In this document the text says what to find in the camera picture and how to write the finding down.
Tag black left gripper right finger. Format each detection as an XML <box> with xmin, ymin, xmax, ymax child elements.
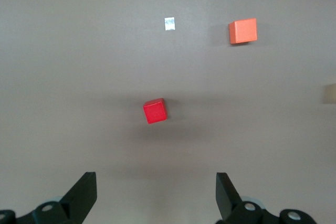
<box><xmin>215</xmin><ymin>172</ymin><xmax>316</xmax><ymax>224</ymax></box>

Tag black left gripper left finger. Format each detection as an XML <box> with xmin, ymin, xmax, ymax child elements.
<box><xmin>0</xmin><ymin>172</ymin><xmax>98</xmax><ymax>224</ymax></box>

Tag red wooden block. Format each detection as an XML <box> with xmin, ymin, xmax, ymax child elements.
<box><xmin>143</xmin><ymin>98</ymin><xmax>168</xmax><ymax>124</ymax></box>

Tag yellow wooden block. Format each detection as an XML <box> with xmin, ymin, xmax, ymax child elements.
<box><xmin>322</xmin><ymin>83</ymin><xmax>336</xmax><ymax>104</ymax></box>

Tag orange wooden block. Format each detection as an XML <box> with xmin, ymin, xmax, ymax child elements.
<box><xmin>228</xmin><ymin>18</ymin><xmax>257</xmax><ymax>45</ymax></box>

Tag small square tape patch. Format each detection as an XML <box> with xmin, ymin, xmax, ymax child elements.
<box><xmin>164</xmin><ymin>17</ymin><xmax>176</xmax><ymax>31</ymax></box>

